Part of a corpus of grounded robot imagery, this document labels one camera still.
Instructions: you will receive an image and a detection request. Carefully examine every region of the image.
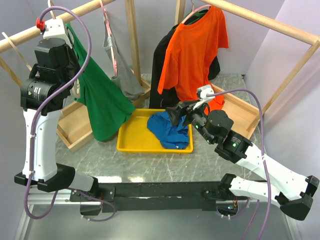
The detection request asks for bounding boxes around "left wooden clothes rack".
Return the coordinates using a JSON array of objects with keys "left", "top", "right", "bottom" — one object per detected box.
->
[{"left": 0, "top": 0, "right": 151, "bottom": 152}]

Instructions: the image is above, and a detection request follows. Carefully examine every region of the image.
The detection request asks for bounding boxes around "wooden clothes rack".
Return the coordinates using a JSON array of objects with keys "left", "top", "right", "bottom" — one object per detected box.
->
[
  {"left": 174, "top": 0, "right": 320, "bottom": 138},
  {"left": 0, "top": 0, "right": 151, "bottom": 152}
]

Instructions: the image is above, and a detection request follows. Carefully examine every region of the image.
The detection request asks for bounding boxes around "pink hanger with orange shirt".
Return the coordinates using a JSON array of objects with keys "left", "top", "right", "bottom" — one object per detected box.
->
[{"left": 181, "top": 1, "right": 211, "bottom": 25}]

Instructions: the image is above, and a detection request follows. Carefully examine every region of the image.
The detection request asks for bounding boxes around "yellow plastic tray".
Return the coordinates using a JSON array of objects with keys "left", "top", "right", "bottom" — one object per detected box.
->
[{"left": 116, "top": 108, "right": 194, "bottom": 154}]

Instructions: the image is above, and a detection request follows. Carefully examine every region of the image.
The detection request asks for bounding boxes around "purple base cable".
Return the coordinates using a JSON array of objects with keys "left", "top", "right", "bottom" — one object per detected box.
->
[{"left": 74, "top": 197, "right": 116, "bottom": 223}]

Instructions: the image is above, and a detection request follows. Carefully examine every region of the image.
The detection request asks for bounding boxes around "blue shirt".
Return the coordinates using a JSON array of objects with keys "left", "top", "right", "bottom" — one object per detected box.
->
[{"left": 147, "top": 111, "right": 190, "bottom": 150}]

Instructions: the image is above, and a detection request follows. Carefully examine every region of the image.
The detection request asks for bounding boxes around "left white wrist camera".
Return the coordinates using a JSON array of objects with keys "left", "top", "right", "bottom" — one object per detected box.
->
[{"left": 36, "top": 17, "right": 72, "bottom": 48}]

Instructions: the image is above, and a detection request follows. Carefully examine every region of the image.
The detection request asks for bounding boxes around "black base bar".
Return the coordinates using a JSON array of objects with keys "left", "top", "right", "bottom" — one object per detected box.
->
[{"left": 70, "top": 181, "right": 236, "bottom": 216}]

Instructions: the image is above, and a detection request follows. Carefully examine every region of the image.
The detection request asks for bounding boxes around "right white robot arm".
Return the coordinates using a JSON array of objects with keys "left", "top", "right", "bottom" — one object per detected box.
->
[{"left": 165, "top": 101, "right": 320, "bottom": 221}]

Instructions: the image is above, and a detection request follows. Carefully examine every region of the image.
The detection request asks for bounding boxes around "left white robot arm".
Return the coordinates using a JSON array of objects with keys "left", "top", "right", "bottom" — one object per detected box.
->
[{"left": 14, "top": 38, "right": 100, "bottom": 201}]

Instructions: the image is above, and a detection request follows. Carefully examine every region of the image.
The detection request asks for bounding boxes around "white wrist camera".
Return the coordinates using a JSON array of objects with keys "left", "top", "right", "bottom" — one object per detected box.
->
[
  {"left": 36, "top": 17, "right": 72, "bottom": 48},
  {"left": 193, "top": 84, "right": 215, "bottom": 110}
]

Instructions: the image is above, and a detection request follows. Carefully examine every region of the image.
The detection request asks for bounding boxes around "grey tank top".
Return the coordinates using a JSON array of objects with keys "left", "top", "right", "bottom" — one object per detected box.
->
[{"left": 103, "top": 29, "right": 144, "bottom": 102}]

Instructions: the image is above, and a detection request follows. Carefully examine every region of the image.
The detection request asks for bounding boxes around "orange t-shirt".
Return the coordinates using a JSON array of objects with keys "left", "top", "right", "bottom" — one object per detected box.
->
[{"left": 157, "top": 6, "right": 229, "bottom": 101}]

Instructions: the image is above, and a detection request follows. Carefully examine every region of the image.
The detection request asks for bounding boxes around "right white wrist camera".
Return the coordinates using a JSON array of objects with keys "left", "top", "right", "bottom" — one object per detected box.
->
[{"left": 193, "top": 84, "right": 215, "bottom": 110}]

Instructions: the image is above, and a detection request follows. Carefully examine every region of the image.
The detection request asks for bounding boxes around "black shirt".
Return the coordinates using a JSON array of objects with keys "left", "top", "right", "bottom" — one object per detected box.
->
[{"left": 148, "top": 24, "right": 225, "bottom": 110}]

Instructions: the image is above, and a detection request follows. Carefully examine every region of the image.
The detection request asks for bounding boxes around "right wooden clothes rack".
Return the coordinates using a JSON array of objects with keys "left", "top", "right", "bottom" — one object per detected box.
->
[{"left": 174, "top": 0, "right": 320, "bottom": 138}]

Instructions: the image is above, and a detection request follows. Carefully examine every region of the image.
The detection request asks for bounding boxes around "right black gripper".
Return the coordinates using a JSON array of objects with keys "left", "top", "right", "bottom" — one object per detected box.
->
[{"left": 165, "top": 99, "right": 216, "bottom": 144}]

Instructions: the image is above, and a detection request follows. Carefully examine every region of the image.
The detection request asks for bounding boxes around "green tank top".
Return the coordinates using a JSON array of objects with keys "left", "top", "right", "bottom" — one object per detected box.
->
[{"left": 64, "top": 22, "right": 136, "bottom": 142}]

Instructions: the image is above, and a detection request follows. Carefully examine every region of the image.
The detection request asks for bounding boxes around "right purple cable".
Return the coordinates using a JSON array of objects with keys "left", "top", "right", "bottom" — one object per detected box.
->
[{"left": 206, "top": 88, "right": 271, "bottom": 240}]

